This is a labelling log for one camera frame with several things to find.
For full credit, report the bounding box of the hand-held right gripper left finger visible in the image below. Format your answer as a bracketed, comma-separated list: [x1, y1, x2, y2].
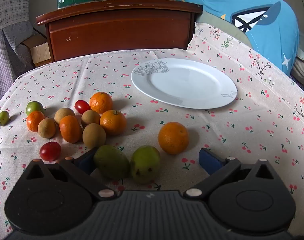
[24, 147, 116, 202]

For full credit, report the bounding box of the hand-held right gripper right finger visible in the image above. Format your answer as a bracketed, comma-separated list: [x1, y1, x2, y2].
[183, 147, 280, 201]

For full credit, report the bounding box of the small green fruit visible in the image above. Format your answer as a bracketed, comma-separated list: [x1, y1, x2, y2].
[0, 110, 10, 126]

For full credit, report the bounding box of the brown longan fruit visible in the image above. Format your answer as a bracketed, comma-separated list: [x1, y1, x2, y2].
[82, 123, 107, 150]
[37, 118, 56, 139]
[81, 110, 101, 127]
[54, 108, 75, 125]

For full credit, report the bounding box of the oval small orange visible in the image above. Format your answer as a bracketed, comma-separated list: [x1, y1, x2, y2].
[59, 115, 83, 144]

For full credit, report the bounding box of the red cherry tomato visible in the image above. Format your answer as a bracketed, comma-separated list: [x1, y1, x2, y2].
[39, 141, 61, 162]
[74, 100, 91, 115]

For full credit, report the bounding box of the green and red tomato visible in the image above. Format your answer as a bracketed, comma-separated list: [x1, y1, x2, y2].
[26, 101, 45, 116]

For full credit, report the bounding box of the large orange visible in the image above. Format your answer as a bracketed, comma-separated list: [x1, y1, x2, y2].
[158, 122, 190, 155]

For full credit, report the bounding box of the orange with green stem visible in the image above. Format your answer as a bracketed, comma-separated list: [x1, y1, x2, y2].
[99, 110, 127, 136]

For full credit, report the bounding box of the green fruit with dark spots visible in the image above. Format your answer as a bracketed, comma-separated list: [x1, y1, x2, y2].
[130, 145, 161, 183]

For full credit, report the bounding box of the white plate with grey flower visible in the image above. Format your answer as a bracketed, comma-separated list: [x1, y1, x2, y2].
[131, 58, 238, 110]

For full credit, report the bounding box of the cherry print tablecloth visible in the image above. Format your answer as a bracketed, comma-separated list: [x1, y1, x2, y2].
[0, 22, 304, 240]

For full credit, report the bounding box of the lilac checked cloth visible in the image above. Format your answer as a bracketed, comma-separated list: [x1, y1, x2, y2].
[0, 0, 36, 112]

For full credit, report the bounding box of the open cardboard box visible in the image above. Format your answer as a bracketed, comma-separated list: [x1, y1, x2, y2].
[21, 34, 53, 68]

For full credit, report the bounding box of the grey-green bed sheet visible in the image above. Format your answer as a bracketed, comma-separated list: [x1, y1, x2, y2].
[196, 11, 254, 48]

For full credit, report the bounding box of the pale pillow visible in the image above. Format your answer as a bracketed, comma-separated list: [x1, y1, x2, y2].
[290, 31, 304, 88]

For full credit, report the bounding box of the blue printed quilt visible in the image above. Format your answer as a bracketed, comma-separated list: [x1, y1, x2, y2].
[175, 0, 300, 77]

